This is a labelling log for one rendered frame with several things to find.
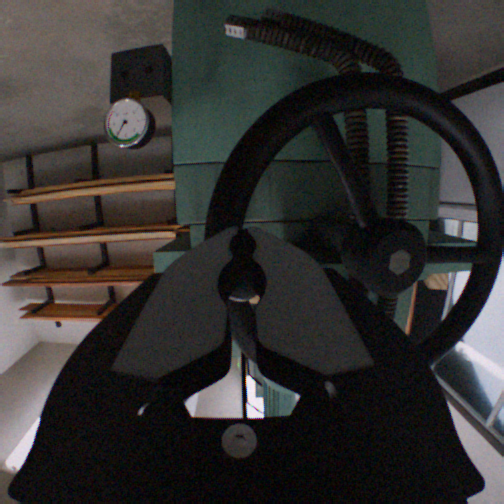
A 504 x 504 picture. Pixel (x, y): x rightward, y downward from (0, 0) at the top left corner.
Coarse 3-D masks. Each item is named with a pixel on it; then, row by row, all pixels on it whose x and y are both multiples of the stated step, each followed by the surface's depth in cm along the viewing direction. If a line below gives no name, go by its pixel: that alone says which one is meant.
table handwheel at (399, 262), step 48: (288, 96) 15; (336, 96) 14; (384, 96) 15; (432, 96) 14; (240, 144) 15; (336, 144) 16; (480, 144) 15; (240, 192) 16; (480, 192) 17; (336, 240) 24; (384, 240) 15; (480, 240) 18; (384, 288) 16; (480, 288) 18; (240, 336) 18; (432, 336) 20
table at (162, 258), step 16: (176, 240) 45; (432, 240) 38; (448, 240) 38; (464, 240) 38; (160, 256) 36; (176, 256) 36; (320, 256) 30; (336, 256) 30; (160, 272) 36; (432, 272) 38; (448, 272) 38
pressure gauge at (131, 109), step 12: (132, 96) 27; (120, 108) 25; (132, 108) 25; (144, 108) 25; (108, 120) 26; (120, 120) 26; (132, 120) 26; (144, 120) 26; (108, 132) 26; (120, 132) 26; (132, 132) 26; (144, 132) 26; (120, 144) 26; (132, 144) 26; (144, 144) 28
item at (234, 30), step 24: (240, 24) 20; (264, 24) 20; (288, 24) 20; (312, 24) 20; (288, 48) 21; (312, 48) 20; (336, 48) 19; (360, 48) 19; (384, 48) 19; (384, 72) 20; (360, 120) 20; (360, 144) 21; (360, 168) 22
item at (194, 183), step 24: (192, 168) 33; (216, 168) 33; (288, 168) 33; (312, 168) 33; (384, 168) 34; (408, 168) 34; (432, 168) 34; (192, 192) 34; (264, 192) 34; (288, 192) 34; (312, 192) 34; (336, 192) 34; (384, 192) 34; (408, 192) 34; (432, 192) 34; (192, 216) 35; (264, 216) 35; (288, 216) 35; (312, 216) 35; (336, 216) 35; (384, 216) 35; (408, 216) 35; (432, 216) 35
